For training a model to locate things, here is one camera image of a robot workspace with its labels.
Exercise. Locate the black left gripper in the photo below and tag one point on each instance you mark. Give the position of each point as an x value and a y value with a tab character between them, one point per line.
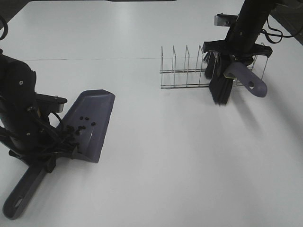
37	143

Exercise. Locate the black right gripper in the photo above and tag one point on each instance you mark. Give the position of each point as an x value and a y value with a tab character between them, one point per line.
240	41

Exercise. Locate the purple hand brush black bristles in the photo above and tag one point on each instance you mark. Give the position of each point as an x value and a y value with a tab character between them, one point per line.
222	70

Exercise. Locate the pile of coffee beans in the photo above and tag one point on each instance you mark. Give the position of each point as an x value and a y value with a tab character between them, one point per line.
80	133

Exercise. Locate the purple plastic dustpan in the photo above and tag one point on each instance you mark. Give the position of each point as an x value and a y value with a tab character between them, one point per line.
95	104

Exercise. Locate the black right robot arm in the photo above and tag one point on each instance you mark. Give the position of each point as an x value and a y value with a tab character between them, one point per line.
254	11

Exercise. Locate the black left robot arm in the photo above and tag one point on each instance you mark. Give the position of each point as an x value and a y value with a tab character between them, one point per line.
14	94

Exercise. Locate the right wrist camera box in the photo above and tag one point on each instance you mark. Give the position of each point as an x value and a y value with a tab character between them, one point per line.
225	19

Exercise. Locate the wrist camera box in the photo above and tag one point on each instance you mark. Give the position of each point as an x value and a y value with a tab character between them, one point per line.
225	19
47	103

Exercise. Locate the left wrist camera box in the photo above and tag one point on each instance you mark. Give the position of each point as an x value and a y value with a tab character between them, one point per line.
47	103

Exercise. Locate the chrome wire dish rack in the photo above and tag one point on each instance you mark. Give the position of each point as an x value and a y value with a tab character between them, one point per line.
188	72

